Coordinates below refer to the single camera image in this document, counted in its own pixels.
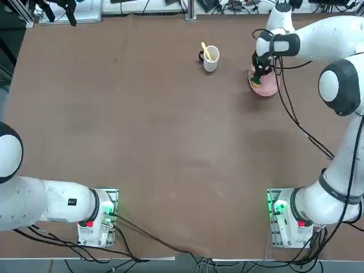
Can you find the yellow spoon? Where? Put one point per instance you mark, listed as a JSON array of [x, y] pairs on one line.
[[206, 49]]

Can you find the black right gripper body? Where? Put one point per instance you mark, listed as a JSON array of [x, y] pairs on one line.
[[262, 62]]

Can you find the green and yellow sponge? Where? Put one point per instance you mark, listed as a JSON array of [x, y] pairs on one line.
[[256, 84]]

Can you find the white tray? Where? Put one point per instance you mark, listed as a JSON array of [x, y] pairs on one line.
[[88, 15]]

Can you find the silver aluminium post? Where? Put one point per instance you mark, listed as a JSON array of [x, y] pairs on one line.
[[27, 14], [190, 11]]

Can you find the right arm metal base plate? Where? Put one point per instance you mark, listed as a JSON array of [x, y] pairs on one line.
[[271, 236]]

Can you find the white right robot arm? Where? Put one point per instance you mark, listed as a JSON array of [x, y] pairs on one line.
[[327, 37]]

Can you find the white smiley cup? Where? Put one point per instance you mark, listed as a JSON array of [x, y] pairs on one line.
[[210, 64]]

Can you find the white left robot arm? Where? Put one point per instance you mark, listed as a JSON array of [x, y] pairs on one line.
[[57, 202]]

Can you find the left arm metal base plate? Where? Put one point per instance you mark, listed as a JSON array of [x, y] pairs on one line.
[[112, 241]]

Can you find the pink plate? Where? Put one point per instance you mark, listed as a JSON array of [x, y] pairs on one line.
[[268, 85]]

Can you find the black power adapter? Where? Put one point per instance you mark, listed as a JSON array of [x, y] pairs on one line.
[[209, 4]]

